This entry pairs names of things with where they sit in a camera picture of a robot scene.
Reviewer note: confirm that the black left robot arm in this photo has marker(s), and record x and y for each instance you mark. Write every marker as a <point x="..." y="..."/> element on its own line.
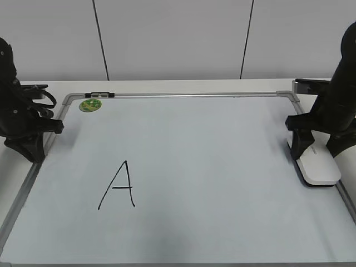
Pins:
<point x="11" y="93"/>

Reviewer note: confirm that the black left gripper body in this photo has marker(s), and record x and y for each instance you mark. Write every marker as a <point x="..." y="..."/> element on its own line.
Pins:
<point x="18" y="124"/>

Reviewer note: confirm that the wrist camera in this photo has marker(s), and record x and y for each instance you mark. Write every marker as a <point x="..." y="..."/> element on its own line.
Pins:
<point x="309" y="86"/>
<point x="34" y="92"/>

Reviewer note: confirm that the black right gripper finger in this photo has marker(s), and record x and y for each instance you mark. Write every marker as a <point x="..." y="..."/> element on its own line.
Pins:
<point x="301" y="140"/>

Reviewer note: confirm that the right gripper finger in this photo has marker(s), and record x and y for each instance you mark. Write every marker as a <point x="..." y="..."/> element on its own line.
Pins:
<point x="337" y="144"/>

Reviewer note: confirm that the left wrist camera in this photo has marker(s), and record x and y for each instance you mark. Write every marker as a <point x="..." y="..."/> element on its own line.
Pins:
<point x="34" y="92"/>

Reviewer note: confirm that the white whiteboard eraser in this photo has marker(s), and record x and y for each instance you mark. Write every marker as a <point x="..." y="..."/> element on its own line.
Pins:
<point x="317" y="166"/>

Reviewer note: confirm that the green round magnet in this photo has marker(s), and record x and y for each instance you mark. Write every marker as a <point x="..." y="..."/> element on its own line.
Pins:
<point x="90" y="105"/>

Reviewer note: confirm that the white magnetic whiteboard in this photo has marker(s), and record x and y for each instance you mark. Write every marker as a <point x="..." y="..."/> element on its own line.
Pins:
<point x="193" y="179"/>

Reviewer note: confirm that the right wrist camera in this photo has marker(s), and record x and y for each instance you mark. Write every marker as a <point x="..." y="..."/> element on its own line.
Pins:
<point x="309" y="86"/>

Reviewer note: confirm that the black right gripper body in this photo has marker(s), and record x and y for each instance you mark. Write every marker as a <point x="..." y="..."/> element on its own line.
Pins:
<point x="333" y="119"/>

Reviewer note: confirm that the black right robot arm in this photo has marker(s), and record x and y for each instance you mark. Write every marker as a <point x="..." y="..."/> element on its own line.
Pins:
<point x="342" y="85"/>

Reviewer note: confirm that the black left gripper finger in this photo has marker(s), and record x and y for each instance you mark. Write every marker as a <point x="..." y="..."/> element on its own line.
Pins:
<point x="31" y="147"/>

